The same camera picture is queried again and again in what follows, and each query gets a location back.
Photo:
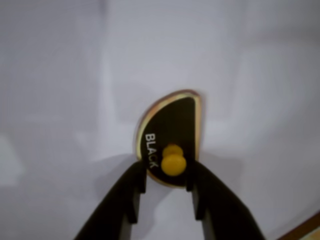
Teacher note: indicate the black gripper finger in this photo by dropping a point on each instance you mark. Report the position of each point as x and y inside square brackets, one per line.
[220, 212]
[117, 200]

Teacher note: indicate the black semicircle piece yellow pin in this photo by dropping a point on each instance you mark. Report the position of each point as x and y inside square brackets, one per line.
[175, 120]

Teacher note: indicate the wooden shape puzzle board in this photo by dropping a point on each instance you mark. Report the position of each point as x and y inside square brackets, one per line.
[310, 232]

